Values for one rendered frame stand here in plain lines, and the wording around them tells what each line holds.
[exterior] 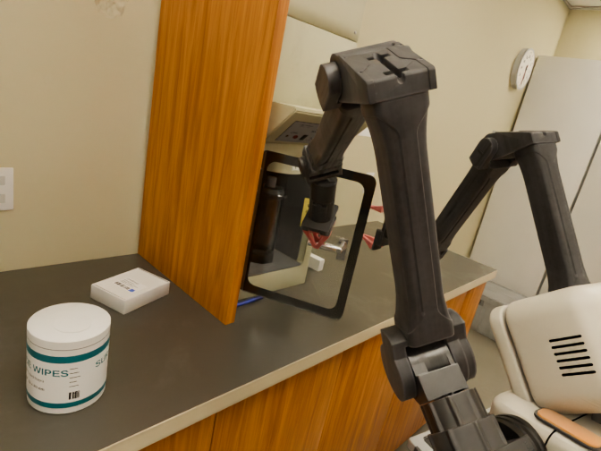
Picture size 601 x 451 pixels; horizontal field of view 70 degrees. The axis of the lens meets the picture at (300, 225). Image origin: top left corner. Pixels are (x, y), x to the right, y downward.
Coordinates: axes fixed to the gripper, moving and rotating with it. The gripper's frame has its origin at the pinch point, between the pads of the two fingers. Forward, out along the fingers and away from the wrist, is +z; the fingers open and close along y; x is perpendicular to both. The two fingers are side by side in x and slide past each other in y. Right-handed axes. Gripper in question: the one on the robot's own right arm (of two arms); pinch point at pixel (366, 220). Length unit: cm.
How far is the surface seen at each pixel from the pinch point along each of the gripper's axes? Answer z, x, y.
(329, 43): 12, 21, 48
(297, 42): 12, 33, 46
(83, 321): -3, 87, -11
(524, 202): 25, -270, -14
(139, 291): 22, 63, -22
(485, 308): 15, -228, -97
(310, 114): 0.6, 35.0, 29.7
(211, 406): -18, 67, -28
